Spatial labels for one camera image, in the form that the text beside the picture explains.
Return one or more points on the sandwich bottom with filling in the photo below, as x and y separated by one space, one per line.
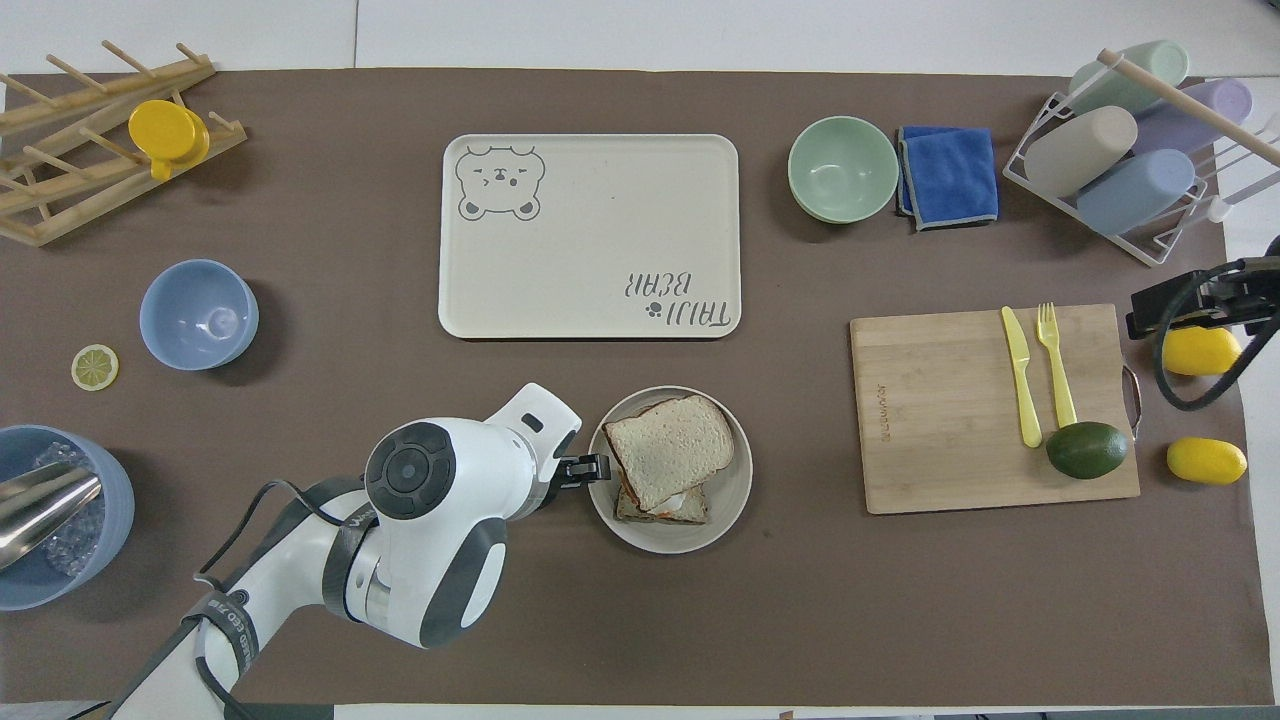
672 509

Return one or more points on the small blue bowl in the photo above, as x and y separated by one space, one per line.
198 315

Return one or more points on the large blue bowl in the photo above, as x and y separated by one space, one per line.
100 540

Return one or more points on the lemon slice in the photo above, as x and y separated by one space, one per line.
95 367

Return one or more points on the yellow cup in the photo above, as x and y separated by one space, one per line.
165 132

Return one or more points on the beige round plate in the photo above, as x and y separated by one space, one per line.
725 505

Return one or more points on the cream tray with bear print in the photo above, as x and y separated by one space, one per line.
590 235

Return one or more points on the wooden rod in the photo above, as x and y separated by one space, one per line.
1190 105

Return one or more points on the yellow plastic fork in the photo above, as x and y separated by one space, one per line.
1055 370

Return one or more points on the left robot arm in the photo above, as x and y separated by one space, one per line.
440 520

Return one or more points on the wooden dish rack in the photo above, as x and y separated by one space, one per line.
60 190

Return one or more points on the blue cup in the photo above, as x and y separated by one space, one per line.
1135 190

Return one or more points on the green cup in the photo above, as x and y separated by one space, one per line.
1125 85

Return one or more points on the beige cup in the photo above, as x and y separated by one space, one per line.
1080 150

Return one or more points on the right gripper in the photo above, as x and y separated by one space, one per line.
1255 295

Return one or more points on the blue cloth with grey edge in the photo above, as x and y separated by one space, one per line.
950 175

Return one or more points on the metal scoop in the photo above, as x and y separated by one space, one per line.
40 510

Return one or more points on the bamboo cutting board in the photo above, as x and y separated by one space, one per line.
940 420

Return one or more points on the green bowl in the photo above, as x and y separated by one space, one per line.
842 168

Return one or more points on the toasted bread slice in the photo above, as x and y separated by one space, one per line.
668 448

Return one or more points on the yellow lemon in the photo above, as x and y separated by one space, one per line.
1205 352
1207 461

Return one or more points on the yellow plastic knife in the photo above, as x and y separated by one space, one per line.
1020 375

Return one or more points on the green avocado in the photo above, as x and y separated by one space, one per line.
1088 450

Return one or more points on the ice cubes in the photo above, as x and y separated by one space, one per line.
75 545

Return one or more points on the purple cup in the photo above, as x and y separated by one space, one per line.
1205 125

